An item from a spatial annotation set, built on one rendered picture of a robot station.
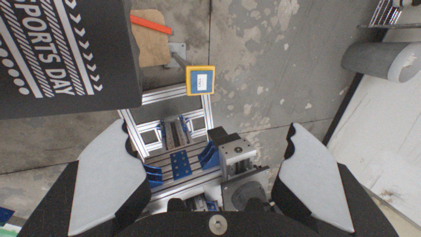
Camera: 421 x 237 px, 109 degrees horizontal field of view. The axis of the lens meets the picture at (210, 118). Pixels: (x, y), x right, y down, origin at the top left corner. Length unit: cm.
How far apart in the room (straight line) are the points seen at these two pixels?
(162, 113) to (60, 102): 94
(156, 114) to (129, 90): 89
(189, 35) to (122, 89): 107
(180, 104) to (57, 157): 140
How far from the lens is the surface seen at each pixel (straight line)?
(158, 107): 152
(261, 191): 73
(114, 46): 66
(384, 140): 344
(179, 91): 146
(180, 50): 161
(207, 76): 68
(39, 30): 72
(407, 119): 330
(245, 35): 185
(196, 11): 166
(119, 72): 68
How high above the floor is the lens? 160
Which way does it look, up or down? 55 degrees down
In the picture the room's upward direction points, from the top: 146 degrees clockwise
